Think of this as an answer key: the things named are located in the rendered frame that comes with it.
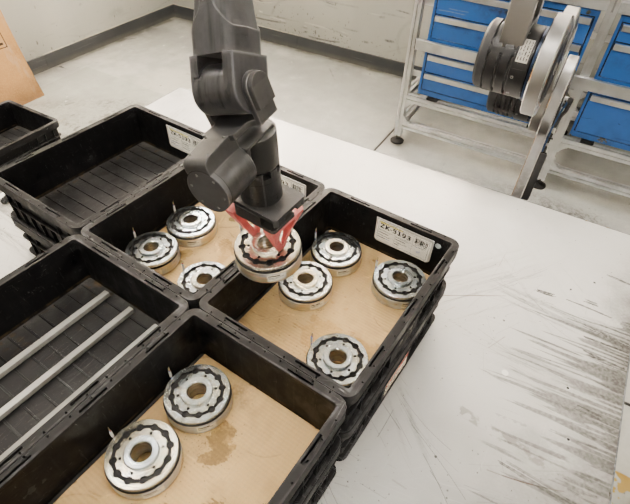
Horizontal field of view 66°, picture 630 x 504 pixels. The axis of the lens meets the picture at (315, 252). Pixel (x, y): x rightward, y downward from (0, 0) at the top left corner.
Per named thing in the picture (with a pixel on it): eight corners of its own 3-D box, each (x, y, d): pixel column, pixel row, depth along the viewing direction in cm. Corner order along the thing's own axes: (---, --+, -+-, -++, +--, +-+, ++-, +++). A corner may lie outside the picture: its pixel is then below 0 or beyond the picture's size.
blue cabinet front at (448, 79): (418, 92, 269) (438, -20, 230) (552, 129, 244) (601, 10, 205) (416, 94, 267) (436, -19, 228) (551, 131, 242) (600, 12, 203)
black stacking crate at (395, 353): (326, 228, 111) (328, 188, 103) (447, 285, 99) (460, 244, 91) (204, 347, 87) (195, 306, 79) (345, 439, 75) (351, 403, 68)
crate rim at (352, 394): (328, 194, 104) (328, 185, 103) (459, 251, 93) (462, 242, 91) (195, 313, 80) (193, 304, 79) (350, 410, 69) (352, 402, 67)
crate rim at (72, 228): (137, 111, 128) (135, 102, 126) (223, 148, 116) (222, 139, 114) (-10, 184, 104) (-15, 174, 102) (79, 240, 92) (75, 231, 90)
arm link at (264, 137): (284, 115, 58) (245, 103, 60) (253, 147, 54) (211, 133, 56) (288, 161, 64) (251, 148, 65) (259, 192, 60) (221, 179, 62)
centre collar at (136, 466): (140, 430, 70) (139, 428, 70) (167, 446, 69) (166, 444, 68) (115, 460, 67) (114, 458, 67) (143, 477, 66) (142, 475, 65)
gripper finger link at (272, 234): (278, 270, 70) (272, 225, 63) (241, 248, 73) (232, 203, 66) (306, 241, 74) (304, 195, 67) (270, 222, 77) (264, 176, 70)
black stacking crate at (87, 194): (145, 143, 134) (135, 105, 126) (226, 181, 123) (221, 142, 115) (9, 218, 110) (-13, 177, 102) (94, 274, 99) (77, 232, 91)
